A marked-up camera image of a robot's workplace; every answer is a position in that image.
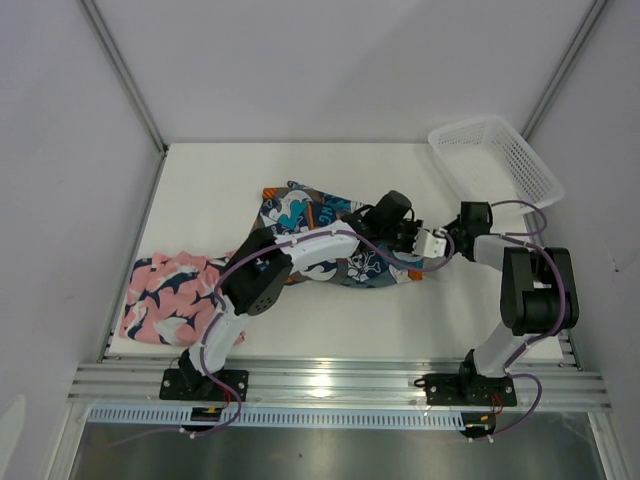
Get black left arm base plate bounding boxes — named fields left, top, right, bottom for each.
left=159, top=368, right=249, bottom=402

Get white plastic basket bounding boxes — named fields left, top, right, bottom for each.
left=428, top=115, right=565, bottom=218

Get white slotted cable duct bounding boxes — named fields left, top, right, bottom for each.
left=88, top=404, right=492, bottom=431

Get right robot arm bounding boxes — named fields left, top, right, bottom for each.
left=446, top=200, right=580, bottom=404

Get left aluminium frame post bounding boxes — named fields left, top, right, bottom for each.
left=77, top=0, right=167, bottom=155

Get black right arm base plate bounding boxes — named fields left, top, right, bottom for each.
left=413, top=373, right=517, bottom=407

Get blue orange patterned shorts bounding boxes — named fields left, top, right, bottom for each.
left=253, top=181, right=426, bottom=289

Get aluminium frame post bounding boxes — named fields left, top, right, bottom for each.
left=521, top=0, right=614, bottom=141
left=77, top=0, right=167, bottom=155

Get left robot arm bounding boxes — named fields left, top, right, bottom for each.
left=161, top=191, right=428, bottom=402

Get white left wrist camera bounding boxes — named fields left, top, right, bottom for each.
left=412, top=228, right=452, bottom=259

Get pink shark print shorts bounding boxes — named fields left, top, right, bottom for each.
left=118, top=251, right=231, bottom=347

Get right aluminium frame post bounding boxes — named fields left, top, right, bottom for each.
left=521, top=0, right=614, bottom=141

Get aluminium mounting rail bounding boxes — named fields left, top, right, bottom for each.
left=67, top=357, right=612, bottom=413

